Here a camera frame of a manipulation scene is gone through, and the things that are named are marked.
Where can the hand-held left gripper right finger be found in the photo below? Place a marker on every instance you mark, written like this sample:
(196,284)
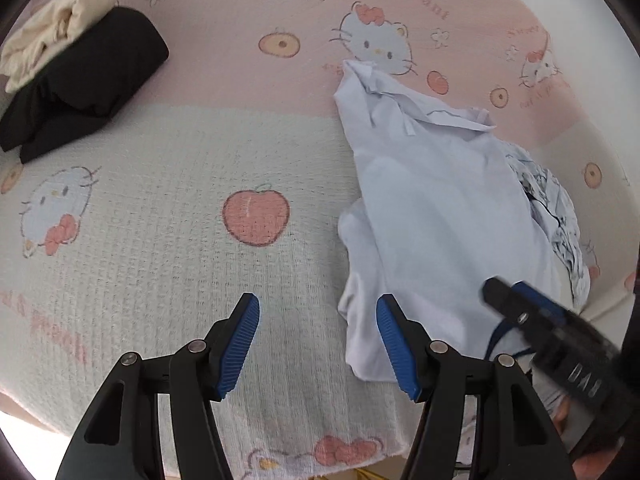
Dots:
(395,347)

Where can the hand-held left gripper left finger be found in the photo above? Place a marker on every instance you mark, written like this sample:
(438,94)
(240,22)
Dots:
(240,345)

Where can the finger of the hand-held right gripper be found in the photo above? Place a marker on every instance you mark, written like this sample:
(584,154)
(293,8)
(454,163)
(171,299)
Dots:
(505,297)

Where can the white shirt with navy trim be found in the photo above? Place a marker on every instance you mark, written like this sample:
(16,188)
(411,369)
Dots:
(440,210)

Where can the white cartoon print pajamas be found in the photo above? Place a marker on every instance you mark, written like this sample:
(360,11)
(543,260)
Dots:
(555,210)

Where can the pink and cream printed blanket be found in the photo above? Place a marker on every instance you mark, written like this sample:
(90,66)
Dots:
(150,240)

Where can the black folded garment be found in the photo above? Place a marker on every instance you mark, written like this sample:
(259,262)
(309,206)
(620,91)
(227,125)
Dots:
(100,70)

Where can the cream folded garment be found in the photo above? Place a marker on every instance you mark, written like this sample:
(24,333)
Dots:
(55,25)

